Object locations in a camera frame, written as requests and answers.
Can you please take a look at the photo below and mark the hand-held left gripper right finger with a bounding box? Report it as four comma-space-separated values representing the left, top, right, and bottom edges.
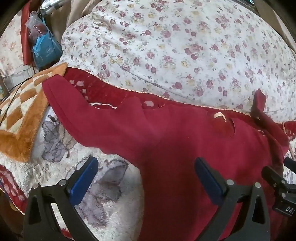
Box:
194, 157, 271, 241

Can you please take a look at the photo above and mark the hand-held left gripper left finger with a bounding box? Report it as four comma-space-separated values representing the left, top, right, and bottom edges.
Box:
23, 156, 100, 241

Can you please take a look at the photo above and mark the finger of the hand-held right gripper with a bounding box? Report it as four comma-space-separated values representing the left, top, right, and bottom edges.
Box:
284, 157, 296, 172
261, 166, 287, 193

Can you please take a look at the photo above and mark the dark red garment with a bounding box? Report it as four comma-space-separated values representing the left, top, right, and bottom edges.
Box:
42, 77, 292, 241

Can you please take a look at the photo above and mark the plush flower-patterned blanket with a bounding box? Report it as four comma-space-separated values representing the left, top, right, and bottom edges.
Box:
0, 67, 296, 241

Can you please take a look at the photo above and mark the orange checkered plush blanket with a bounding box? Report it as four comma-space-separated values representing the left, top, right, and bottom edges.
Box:
0, 62, 68, 163

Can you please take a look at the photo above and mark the white floral quilt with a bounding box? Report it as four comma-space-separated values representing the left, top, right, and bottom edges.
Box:
59, 0, 296, 126

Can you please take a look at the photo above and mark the blue plastic bag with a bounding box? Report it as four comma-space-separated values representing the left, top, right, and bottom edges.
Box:
32, 30, 63, 70

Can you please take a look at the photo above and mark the red cloth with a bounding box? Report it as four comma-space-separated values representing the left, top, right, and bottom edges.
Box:
20, 0, 36, 67

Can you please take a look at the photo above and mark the pale floral bed sheet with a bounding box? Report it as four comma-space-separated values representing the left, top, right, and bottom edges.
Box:
0, 14, 33, 80

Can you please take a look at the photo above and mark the clear plastic bag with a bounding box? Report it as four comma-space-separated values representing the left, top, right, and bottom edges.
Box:
25, 11, 50, 39

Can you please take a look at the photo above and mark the beige cloth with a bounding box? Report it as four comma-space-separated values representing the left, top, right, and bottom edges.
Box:
50, 0, 97, 40

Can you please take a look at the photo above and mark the chrome metal fixture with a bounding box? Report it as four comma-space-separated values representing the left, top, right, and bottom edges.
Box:
39, 0, 67, 16

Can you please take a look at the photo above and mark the black cable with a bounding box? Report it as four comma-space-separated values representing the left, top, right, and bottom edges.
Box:
0, 67, 38, 126

